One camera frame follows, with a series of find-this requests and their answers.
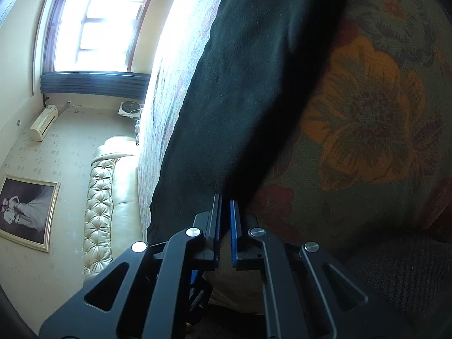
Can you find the white wall air conditioner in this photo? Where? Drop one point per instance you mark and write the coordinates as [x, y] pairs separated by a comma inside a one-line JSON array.
[[42, 124]]

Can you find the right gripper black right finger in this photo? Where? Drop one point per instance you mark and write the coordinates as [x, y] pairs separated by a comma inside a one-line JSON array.
[[306, 292]]

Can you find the cream tufted leather headboard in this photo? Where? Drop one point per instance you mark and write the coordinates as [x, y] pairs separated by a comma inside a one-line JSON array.
[[112, 218]]

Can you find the gold framed wedding photo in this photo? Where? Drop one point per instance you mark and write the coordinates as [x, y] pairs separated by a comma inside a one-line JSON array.
[[27, 210]]

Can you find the white round wall clock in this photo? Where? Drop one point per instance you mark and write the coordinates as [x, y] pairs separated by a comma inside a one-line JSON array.
[[130, 109]]

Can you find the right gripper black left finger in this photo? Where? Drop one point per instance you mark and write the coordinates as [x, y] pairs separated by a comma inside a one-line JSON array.
[[145, 293]]

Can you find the black studded pants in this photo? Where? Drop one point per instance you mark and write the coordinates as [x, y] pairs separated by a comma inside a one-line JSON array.
[[260, 66]]

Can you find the dark blue window curtain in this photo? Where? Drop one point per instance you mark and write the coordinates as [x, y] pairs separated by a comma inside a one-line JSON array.
[[104, 83]]

